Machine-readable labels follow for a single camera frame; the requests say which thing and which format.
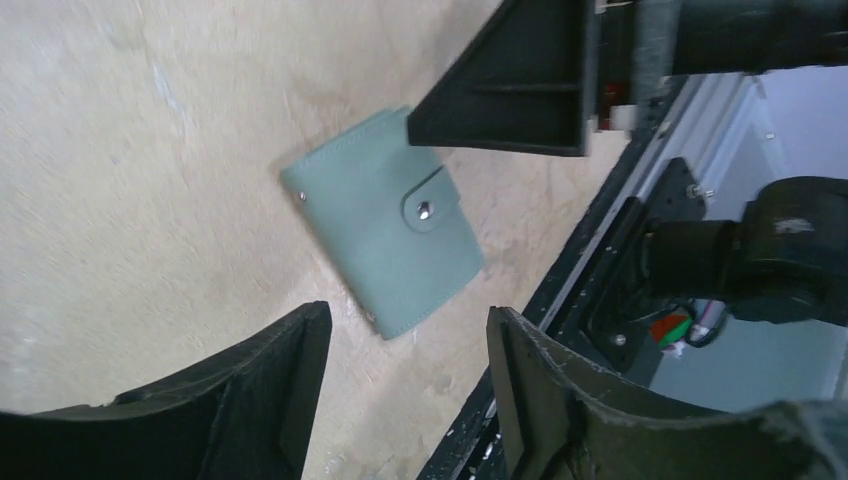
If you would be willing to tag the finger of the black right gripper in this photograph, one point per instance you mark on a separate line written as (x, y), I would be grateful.
(526, 83)

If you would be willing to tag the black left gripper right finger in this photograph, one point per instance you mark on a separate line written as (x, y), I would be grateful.
(562, 416)

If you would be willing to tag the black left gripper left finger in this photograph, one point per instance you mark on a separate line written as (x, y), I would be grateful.
(246, 412)

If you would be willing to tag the teal leather card holder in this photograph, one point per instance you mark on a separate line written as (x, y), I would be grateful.
(388, 216)

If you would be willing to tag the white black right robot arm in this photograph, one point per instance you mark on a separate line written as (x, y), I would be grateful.
(785, 260)

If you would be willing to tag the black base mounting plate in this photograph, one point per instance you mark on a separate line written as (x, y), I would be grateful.
(590, 297)

